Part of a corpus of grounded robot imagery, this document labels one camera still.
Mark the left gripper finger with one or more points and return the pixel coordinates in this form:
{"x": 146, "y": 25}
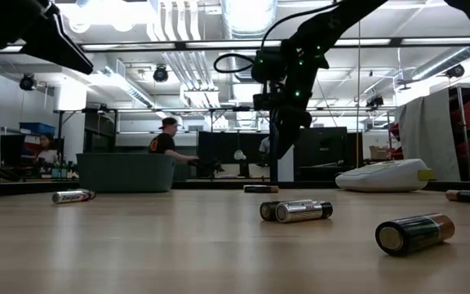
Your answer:
{"x": 59, "y": 45}
{"x": 6, "y": 20}

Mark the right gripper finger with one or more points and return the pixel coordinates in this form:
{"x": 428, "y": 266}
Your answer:
{"x": 282, "y": 139}
{"x": 298, "y": 132}

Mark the silver black battery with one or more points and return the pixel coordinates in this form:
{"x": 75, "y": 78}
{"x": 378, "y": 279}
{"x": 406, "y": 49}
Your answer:
{"x": 267, "y": 211}
{"x": 300, "y": 212}
{"x": 69, "y": 197}
{"x": 92, "y": 194}
{"x": 253, "y": 189}

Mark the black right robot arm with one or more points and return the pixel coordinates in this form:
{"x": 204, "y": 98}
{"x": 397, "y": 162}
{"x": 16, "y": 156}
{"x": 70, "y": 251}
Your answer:
{"x": 341, "y": 16}

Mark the person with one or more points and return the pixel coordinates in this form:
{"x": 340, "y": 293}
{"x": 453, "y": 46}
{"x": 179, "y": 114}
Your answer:
{"x": 264, "y": 146}
{"x": 47, "y": 153}
{"x": 162, "y": 143}

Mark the black monitor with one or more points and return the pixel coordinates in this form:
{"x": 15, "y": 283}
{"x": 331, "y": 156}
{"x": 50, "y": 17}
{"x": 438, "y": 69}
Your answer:
{"x": 329, "y": 147}

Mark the small white desk lamp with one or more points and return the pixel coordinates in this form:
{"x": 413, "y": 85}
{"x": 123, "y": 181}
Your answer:
{"x": 239, "y": 155}

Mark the black ceiling spotlight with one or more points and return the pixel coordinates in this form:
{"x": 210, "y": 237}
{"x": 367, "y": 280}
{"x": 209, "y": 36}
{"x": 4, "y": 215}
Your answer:
{"x": 375, "y": 101}
{"x": 455, "y": 71}
{"x": 160, "y": 73}
{"x": 27, "y": 81}

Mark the black desk equipment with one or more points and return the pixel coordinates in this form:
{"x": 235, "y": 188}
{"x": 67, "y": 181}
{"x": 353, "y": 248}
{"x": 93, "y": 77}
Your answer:
{"x": 208, "y": 166}

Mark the cardboard box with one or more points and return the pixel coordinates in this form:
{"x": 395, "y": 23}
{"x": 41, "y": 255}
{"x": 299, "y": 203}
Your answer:
{"x": 379, "y": 153}

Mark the blue bin on shelf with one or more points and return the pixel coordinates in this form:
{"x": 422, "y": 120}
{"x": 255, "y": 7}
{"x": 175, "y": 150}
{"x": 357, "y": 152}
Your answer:
{"x": 37, "y": 129}

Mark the white label maker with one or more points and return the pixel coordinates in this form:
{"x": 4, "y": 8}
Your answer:
{"x": 382, "y": 177}

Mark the long black linear ceiling light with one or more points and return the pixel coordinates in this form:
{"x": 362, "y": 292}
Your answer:
{"x": 180, "y": 44}

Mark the green bottle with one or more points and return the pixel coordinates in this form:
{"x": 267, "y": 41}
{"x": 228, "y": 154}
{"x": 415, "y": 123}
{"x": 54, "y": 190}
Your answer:
{"x": 56, "y": 169}
{"x": 64, "y": 170}

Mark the grey hanging cloth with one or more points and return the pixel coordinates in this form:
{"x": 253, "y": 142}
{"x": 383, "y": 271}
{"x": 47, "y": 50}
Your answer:
{"x": 426, "y": 134}

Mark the teal deep plastic bin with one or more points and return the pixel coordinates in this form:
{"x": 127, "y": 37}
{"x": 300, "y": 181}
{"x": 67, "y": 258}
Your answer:
{"x": 125, "y": 173}

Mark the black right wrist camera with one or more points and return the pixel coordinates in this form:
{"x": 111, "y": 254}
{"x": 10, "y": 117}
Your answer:
{"x": 269, "y": 65}

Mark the round silver air duct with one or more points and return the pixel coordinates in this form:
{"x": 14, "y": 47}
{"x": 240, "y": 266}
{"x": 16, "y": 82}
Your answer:
{"x": 239, "y": 24}

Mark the slanted silver air duct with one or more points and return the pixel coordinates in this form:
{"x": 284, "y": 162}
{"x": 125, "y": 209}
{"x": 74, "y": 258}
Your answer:
{"x": 447, "y": 62}

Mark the black aluminium table frame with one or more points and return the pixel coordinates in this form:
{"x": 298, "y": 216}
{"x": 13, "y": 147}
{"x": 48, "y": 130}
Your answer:
{"x": 14, "y": 188}

